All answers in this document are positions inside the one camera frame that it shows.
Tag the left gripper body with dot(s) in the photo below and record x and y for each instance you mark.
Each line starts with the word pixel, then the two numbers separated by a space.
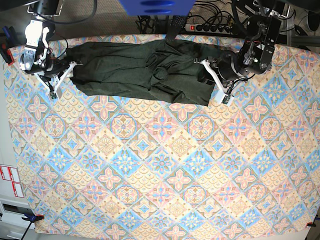
pixel 228 67

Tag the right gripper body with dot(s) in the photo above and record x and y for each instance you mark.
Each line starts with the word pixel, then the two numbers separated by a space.
pixel 52 68

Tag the dark green long-sleeve shirt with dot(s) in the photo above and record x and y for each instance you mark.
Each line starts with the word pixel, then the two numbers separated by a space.
pixel 157 70

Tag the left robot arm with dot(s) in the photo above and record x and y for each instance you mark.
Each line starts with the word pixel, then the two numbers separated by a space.
pixel 255 56

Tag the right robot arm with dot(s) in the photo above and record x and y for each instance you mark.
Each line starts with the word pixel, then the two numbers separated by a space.
pixel 38 58

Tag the white power strip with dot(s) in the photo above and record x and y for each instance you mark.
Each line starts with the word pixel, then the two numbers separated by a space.
pixel 207 28

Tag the black remote control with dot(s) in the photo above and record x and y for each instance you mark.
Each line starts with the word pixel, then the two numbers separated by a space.
pixel 177 23

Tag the colourful patterned tablecloth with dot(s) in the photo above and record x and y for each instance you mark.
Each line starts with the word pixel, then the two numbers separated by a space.
pixel 116 168

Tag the red white stickers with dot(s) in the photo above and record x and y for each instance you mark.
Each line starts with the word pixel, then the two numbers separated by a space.
pixel 10 184

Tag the blue plastic box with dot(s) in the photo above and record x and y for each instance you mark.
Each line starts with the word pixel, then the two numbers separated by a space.
pixel 157 7

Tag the blue clamp bottom left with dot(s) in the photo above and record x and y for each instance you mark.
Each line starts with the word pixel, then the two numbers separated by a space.
pixel 31 218

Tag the black clamp bottom right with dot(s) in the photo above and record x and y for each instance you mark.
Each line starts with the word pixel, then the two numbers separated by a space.
pixel 311 224

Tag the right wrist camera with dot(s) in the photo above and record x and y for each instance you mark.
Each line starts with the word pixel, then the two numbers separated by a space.
pixel 56 94

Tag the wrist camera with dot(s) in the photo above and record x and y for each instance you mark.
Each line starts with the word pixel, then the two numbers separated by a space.
pixel 223 98
pixel 56 94

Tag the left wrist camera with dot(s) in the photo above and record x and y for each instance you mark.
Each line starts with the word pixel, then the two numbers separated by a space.
pixel 223 98

